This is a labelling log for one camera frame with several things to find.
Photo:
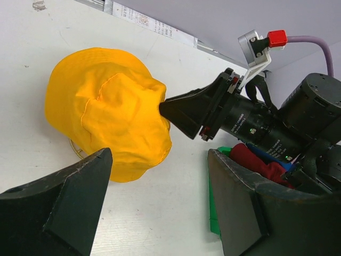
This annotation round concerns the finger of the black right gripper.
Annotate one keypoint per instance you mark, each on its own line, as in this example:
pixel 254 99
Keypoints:
pixel 201 111

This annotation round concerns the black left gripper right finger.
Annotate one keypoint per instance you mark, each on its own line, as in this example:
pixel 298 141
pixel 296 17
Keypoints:
pixel 259 217

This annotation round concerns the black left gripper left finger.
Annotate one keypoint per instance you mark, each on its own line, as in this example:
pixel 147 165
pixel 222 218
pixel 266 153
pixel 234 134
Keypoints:
pixel 57 214

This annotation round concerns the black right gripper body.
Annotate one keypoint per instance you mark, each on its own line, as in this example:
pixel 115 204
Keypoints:
pixel 254 120

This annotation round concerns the dark red beanie hat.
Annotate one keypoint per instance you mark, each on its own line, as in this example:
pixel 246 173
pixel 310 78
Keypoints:
pixel 246 158

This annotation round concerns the yellow bucket hat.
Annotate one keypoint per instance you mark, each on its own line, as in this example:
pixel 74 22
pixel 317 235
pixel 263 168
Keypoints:
pixel 107 98

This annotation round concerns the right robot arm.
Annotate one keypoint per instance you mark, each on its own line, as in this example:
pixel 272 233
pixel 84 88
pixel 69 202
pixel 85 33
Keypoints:
pixel 305 130

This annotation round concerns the green plastic tray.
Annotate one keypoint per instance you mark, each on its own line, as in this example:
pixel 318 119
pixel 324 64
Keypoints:
pixel 213 220

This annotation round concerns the blue beanie hat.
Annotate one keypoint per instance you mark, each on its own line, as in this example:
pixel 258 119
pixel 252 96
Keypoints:
pixel 266 158

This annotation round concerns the paper label strip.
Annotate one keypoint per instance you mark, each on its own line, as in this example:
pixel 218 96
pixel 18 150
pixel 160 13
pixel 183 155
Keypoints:
pixel 128 14

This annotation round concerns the gold wire hat stand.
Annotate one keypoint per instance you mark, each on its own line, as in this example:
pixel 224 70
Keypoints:
pixel 77 150

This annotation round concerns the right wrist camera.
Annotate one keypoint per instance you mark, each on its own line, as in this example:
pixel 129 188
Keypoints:
pixel 256 51

